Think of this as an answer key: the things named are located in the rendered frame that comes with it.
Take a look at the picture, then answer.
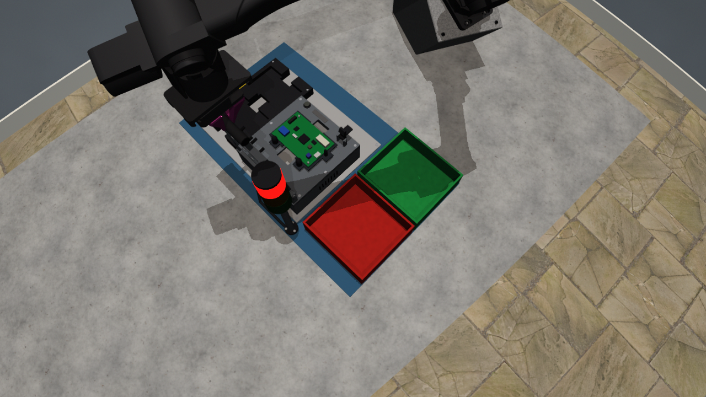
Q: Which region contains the green open-top bin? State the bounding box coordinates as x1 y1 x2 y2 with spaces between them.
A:
357 128 463 230

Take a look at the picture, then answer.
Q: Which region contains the green circuit board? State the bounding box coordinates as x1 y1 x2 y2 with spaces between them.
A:
272 112 335 167

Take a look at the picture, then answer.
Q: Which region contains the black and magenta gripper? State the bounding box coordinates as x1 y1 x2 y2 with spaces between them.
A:
164 50 253 131

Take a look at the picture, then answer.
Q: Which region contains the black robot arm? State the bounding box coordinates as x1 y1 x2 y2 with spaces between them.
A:
87 0 509 99

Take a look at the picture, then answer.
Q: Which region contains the red bin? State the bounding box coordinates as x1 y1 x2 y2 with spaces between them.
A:
303 173 415 284

